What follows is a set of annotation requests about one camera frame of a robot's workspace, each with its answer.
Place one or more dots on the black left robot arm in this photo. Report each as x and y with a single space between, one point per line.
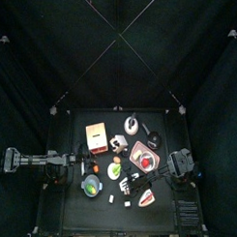
38 159

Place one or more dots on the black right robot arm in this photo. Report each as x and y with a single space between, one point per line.
180 162

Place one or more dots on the orange toy carrot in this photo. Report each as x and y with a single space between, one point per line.
95 169

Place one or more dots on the white toy knife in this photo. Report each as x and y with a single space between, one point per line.
82 167

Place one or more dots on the white red cake slice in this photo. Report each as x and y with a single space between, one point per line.
146 198

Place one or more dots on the red toy fruit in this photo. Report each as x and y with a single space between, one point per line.
145 163

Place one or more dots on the white round plate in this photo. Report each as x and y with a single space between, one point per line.
111 173

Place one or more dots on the green toy vegetable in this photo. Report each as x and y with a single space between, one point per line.
116 169

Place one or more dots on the pale yellow toy butter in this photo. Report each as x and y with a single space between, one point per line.
137 154

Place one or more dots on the grey bowl with vegetables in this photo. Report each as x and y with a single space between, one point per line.
91 185

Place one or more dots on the brown toy egg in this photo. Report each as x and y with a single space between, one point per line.
116 159

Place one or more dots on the small metal bowl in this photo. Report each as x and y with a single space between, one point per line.
151 158

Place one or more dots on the small black round toy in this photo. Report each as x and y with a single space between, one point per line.
125 151

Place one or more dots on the yellow green toy fruit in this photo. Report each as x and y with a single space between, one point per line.
91 189

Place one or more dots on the pink rectangular tray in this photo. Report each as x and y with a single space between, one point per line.
139 149

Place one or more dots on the black toy frying pan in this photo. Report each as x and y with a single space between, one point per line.
153 139

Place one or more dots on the white toy kettle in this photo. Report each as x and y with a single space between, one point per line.
131 125

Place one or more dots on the grey frame corner bracket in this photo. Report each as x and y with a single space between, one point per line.
233 33
53 110
117 108
182 109
3 39

